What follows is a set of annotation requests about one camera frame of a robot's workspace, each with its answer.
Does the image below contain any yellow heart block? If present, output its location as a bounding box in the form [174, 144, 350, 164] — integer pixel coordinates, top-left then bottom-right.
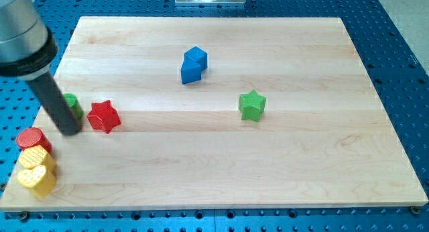
[17, 165, 56, 198]

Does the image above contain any blue angular block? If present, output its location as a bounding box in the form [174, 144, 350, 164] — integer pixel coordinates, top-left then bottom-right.
[180, 46, 208, 84]

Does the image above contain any green star block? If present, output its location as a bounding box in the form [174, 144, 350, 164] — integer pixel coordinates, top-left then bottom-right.
[239, 90, 267, 122]

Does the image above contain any yellow hexagon block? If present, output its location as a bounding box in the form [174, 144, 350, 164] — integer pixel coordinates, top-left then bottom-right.
[18, 145, 56, 172]

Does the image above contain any red star block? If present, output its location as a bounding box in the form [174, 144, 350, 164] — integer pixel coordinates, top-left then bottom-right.
[86, 100, 121, 133]

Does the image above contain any red cylinder block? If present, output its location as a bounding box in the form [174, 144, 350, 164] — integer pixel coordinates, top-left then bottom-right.
[15, 127, 52, 153]

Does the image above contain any green cylinder block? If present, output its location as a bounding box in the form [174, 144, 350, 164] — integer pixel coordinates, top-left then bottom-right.
[63, 93, 84, 120]

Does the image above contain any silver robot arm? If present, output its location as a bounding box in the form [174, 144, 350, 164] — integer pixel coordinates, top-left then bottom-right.
[1, 0, 58, 81]

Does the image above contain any light wooden board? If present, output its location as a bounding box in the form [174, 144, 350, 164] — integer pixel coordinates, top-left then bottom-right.
[1, 16, 428, 211]

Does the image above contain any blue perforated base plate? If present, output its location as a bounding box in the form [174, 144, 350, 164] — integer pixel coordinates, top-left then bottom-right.
[1, 0, 428, 231]

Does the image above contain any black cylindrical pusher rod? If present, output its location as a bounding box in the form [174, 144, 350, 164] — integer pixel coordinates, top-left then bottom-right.
[26, 70, 81, 136]

